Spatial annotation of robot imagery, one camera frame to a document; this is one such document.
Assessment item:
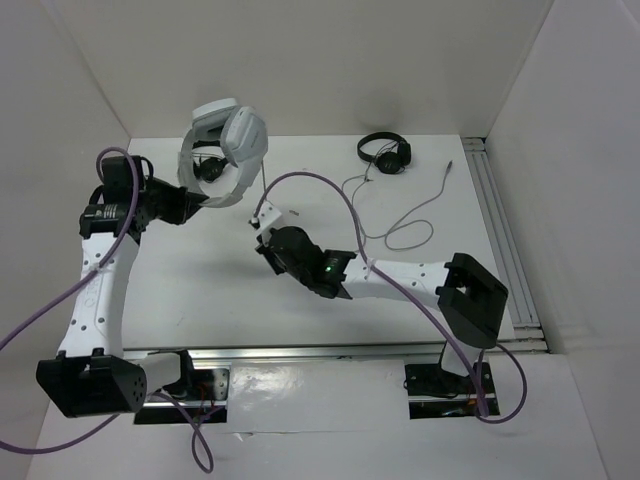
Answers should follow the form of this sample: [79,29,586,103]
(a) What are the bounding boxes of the white grey headphones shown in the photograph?
[177,98,268,208]

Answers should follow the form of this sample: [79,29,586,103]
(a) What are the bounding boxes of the grey headphone cable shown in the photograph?
[258,159,455,251]

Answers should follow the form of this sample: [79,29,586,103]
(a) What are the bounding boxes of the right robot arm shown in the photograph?
[256,226,509,392]

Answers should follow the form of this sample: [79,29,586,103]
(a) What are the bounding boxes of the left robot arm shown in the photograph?
[36,155,205,418]

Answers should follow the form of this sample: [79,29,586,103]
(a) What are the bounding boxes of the black headphones left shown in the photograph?
[191,140,229,183]

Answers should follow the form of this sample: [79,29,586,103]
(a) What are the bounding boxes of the black headphones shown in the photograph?
[356,131,412,175]
[191,140,229,183]

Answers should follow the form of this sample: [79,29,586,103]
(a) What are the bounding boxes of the black headphones right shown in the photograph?
[356,131,412,175]

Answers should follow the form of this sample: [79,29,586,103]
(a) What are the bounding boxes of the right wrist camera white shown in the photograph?
[249,200,285,234]

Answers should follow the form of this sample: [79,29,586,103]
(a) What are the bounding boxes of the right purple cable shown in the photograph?
[258,171,531,425]

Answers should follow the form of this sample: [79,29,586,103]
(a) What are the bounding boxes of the purple cable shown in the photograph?
[0,146,216,474]
[258,171,531,425]

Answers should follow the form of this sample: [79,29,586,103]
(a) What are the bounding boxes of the aluminium rail front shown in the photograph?
[122,339,554,362]

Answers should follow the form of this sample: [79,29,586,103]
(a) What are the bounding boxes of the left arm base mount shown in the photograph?
[138,349,230,424]

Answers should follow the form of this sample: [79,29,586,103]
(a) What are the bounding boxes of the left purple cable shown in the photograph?
[0,146,216,474]

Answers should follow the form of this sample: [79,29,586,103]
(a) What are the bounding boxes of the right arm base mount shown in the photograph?
[403,363,478,420]

